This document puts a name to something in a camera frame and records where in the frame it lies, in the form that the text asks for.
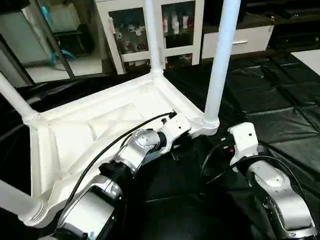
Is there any white plastic table top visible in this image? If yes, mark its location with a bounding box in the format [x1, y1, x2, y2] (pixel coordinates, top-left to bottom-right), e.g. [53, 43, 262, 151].
[22, 70, 221, 229]

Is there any white plastic table leg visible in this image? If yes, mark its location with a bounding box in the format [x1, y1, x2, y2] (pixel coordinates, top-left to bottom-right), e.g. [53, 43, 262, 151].
[144, 0, 165, 77]
[0, 179, 49, 225]
[0, 71, 41, 125]
[201, 0, 242, 129]

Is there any black table mat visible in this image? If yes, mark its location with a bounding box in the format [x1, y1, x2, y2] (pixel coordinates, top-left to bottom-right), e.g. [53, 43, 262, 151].
[0, 50, 320, 240]

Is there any white drawer unit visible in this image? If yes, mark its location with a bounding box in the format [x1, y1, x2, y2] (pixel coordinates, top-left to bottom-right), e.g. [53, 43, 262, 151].
[201, 25, 275, 60]

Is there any white side table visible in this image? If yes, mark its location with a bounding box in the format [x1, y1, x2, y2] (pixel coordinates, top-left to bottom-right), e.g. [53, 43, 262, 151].
[290, 49, 320, 77]

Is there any white glass door cabinet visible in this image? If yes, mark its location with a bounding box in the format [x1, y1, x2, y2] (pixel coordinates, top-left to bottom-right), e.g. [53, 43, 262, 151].
[95, 0, 205, 75]

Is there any black low media cabinet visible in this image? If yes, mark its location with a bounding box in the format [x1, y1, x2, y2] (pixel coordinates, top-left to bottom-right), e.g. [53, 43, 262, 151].
[270, 12, 320, 51]

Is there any blue plastic stool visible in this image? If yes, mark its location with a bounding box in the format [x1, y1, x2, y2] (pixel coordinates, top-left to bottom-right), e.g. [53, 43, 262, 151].
[50, 49, 77, 66]

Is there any grey metal frame post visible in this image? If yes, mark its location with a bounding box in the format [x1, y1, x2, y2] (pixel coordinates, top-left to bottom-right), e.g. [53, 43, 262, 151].
[30, 0, 77, 79]
[0, 37, 34, 89]

